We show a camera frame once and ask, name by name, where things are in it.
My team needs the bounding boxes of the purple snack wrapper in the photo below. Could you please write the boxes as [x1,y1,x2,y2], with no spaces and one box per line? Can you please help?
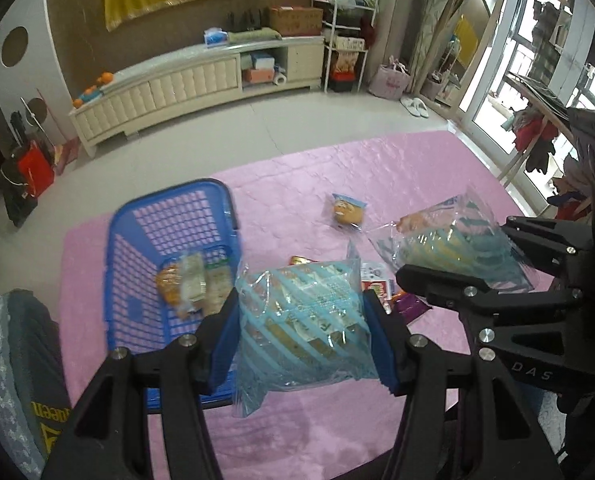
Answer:
[391,292,431,324]

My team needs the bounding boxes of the red green snack bag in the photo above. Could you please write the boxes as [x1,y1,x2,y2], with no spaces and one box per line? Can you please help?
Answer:
[360,260,396,304]

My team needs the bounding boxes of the green label cracker pack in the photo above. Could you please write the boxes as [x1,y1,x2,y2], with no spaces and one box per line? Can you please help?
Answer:
[176,252,206,318]

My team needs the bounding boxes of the teal striped snack bag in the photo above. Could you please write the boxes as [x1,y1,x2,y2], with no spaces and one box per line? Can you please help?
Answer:
[234,244,378,418]

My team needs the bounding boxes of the blue plastic basket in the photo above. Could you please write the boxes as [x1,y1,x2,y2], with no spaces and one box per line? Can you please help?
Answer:
[102,178,244,413]

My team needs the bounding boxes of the clear cracker pack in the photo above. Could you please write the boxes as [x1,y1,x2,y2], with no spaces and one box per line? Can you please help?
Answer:
[201,259,234,316]

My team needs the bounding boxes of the small orange noodle snack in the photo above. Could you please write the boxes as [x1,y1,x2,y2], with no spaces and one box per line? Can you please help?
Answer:
[154,263,183,308]

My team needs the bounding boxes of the orange candy wrapper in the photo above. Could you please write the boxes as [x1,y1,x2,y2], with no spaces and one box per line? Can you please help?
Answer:
[289,256,315,266]

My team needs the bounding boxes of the wooden clothes rack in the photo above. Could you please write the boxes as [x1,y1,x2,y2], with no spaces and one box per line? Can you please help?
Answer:
[498,74,588,182]

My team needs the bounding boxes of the wrapped bread bun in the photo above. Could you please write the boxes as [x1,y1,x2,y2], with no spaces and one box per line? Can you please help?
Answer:
[326,193,367,230]

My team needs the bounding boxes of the pink table cloth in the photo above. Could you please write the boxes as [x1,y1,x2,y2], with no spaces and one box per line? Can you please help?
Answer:
[56,129,559,480]

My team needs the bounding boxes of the white slippers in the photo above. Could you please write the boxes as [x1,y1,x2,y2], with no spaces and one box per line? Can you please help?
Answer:
[399,96,430,119]

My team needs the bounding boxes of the pink tote bag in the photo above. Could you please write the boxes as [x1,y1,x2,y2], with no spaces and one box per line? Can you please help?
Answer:
[368,56,411,101]

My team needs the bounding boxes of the black bag on floor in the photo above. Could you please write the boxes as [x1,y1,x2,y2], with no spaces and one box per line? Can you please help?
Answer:
[0,152,37,229]

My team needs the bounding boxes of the red bag on floor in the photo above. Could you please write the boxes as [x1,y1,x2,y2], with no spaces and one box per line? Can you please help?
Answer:
[18,141,55,198]

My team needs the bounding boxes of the arched floor mirror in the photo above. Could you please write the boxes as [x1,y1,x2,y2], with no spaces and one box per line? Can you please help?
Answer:
[432,0,505,118]

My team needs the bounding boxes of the cream TV cabinet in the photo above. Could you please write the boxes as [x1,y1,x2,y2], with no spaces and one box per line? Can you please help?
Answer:
[70,36,325,157]

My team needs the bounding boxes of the silver standing air conditioner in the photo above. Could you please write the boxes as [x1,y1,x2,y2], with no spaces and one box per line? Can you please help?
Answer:
[365,0,413,84]

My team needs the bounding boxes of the oranges on cabinet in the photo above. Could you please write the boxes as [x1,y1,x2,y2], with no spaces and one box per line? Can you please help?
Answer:
[72,72,114,110]

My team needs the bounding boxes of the patterned curtain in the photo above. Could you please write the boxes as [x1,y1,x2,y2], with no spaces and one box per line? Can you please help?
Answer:
[408,0,448,93]

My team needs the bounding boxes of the white metal shelf rack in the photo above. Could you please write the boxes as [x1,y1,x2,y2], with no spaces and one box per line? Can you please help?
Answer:
[311,0,380,92]

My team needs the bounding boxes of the blue tissue pack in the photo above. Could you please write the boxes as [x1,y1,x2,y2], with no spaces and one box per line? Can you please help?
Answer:
[203,27,229,48]

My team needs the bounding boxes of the green folded towel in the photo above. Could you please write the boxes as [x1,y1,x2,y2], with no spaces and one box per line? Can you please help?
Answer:
[227,27,282,44]

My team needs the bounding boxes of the cardboard box on cabinet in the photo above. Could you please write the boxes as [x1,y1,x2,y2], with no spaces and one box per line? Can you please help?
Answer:
[270,6,323,37]

